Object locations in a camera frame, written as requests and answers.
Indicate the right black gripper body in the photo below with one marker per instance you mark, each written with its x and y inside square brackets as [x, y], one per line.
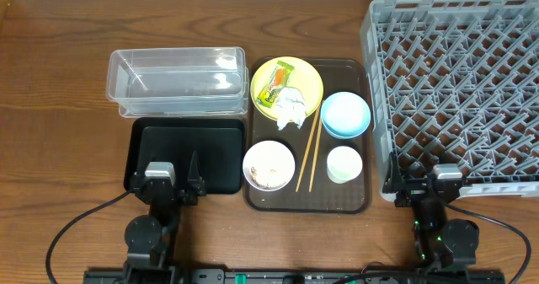
[421, 192]

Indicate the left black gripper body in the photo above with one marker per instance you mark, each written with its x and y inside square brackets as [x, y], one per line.
[167, 190]

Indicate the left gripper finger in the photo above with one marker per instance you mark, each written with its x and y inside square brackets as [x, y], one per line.
[137, 181]
[194, 178]

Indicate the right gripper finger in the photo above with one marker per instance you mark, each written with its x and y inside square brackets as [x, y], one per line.
[395, 179]
[455, 179]

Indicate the small white cup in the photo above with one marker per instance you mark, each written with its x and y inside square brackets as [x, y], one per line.
[343, 164]

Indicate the white bowl with rice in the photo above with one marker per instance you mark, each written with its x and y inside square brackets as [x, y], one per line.
[270, 154]

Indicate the light blue bowl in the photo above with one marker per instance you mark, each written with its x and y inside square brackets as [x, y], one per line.
[345, 115]

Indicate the wooden chopstick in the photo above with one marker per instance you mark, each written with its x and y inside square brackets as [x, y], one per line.
[307, 149]
[315, 155]

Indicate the white tissue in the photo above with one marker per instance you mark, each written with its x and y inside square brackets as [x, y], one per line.
[290, 107]

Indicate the green orange snack wrapper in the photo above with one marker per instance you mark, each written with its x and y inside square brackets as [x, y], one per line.
[278, 79]

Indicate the yellow round plate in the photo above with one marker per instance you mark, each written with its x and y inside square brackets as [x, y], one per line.
[305, 77]

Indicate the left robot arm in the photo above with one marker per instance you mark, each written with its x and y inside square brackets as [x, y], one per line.
[150, 238]

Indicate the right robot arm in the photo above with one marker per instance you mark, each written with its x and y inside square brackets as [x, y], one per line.
[446, 246]

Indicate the black plastic waste tray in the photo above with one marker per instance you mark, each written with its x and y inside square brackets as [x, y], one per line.
[218, 143]

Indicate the clear plastic waste bin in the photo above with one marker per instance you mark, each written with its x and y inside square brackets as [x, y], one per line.
[179, 82]

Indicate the grey dishwasher rack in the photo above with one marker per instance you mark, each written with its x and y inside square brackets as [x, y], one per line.
[455, 81]

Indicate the pile of rice leftovers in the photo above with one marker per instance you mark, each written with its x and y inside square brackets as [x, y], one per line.
[265, 178]

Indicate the brown plastic serving tray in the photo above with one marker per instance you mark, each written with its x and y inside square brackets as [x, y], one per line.
[326, 197]

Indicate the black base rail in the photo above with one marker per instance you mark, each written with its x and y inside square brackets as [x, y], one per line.
[218, 276]

